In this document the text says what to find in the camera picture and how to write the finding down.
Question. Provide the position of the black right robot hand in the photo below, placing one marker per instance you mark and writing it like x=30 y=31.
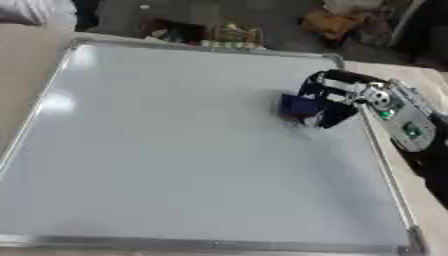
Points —
x=332 y=107

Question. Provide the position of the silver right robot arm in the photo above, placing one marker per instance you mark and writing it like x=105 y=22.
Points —
x=415 y=133

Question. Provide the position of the white metal-framed whiteboard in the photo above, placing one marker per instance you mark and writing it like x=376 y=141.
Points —
x=198 y=146

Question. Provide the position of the brown bag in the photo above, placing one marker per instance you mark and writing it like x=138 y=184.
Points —
x=333 y=23

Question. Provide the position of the box of small items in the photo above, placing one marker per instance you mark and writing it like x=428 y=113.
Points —
x=234 y=36

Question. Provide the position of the dark open box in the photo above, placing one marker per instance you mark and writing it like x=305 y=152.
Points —
x=170 y=30

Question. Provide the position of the person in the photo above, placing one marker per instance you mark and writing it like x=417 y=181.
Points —
x=36 y=13

